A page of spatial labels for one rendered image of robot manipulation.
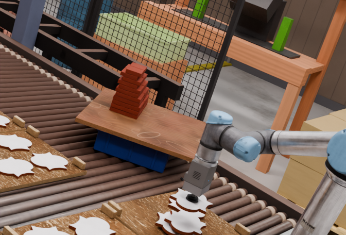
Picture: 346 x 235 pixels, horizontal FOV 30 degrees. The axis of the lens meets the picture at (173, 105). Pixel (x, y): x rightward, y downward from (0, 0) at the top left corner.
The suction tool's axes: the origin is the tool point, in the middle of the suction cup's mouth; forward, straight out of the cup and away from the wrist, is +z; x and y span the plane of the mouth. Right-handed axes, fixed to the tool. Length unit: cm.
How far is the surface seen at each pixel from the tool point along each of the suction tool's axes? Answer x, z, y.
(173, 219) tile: -3.5, 7.9, 1.0
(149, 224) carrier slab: -10.2, 12.6, 3.2
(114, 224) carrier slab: -17.8, 12.6, 13.9
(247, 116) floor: -105, 105, -486
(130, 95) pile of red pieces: -55, -7, -52
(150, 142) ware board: -33.8, 2.0, -36.8
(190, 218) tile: 0.3, 7.9, -5.0
